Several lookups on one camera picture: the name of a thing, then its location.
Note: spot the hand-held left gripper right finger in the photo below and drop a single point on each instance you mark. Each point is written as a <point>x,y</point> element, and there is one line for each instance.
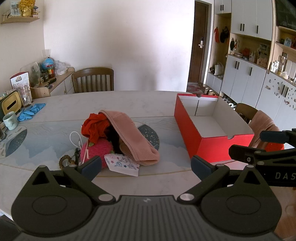
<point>200,168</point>

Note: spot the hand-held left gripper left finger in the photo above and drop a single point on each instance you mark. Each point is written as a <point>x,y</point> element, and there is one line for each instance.
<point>91,168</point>

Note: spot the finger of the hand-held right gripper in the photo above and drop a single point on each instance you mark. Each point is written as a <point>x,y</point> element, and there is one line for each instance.
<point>268,136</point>
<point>242,154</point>

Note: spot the pink fuzzy strawberry plush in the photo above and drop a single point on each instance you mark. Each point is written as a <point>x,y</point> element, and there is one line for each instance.
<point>99,148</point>

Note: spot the black cloth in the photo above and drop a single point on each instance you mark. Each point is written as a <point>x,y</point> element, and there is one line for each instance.
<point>114,139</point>

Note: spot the red cloth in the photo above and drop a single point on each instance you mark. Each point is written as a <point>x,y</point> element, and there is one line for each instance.
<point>94,127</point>

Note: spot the red cardboard box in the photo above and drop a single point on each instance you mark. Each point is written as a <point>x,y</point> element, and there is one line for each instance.
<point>185,125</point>

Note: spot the pink towel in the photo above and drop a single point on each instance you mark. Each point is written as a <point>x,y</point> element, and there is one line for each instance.
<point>129,132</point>

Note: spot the pink draped cloth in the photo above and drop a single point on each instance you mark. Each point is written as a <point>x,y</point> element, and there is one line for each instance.
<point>262,125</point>

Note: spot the printed face mask pack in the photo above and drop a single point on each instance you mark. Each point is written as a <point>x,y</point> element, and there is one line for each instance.
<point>120,164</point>

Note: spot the wooden chair with cloth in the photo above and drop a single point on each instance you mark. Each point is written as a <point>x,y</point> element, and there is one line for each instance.
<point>245,110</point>

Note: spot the row of shoes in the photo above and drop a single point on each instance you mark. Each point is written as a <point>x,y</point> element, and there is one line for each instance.
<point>229,102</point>

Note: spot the blue rubber glove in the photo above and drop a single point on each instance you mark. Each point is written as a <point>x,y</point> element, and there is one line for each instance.
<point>25,115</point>
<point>38,107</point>

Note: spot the patterned door mat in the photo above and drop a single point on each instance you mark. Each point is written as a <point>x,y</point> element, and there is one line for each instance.
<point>194,87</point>

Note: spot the white bag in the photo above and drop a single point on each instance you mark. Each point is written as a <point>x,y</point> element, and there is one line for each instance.
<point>218,69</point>

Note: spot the wooden side cabinet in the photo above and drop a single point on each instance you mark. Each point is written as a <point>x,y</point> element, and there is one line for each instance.
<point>62,80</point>

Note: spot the pale green mug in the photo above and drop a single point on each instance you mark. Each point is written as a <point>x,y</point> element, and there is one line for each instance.
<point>10,121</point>

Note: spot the wooden slatted chair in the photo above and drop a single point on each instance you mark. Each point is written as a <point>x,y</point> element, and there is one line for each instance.
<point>92,71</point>

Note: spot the clear glass jar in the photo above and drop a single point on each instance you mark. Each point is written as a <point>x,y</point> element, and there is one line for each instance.
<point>25,96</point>

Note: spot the group of dark bottles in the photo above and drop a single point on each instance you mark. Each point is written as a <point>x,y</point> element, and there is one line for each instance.
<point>47,74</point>

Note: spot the yellow tissue box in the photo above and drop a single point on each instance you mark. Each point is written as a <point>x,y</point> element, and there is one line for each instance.
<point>11,102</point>

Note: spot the clear plastic bag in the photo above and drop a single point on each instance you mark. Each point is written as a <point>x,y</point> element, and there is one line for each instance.
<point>60,67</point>

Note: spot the clear glass dome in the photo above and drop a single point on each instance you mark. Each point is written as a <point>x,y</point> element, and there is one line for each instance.
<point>34,74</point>

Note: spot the blue globe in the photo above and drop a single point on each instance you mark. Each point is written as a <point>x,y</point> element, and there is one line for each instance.
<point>48,63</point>

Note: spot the red printed carton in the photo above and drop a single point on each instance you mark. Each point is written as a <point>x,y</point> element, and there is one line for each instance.
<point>19,80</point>

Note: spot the red hanging bag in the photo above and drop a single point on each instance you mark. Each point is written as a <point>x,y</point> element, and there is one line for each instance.
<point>216,34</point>

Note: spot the brown door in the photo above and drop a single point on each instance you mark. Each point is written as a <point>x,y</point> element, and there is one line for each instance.
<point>196,46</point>

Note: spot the yellow ornament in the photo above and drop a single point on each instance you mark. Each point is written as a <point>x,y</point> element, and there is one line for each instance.
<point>27,8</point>

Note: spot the white wall cabinet unit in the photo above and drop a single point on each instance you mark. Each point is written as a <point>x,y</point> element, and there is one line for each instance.
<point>240,76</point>

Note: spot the wooden wall shelf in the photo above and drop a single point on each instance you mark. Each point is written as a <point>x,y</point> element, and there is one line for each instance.
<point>20,20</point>

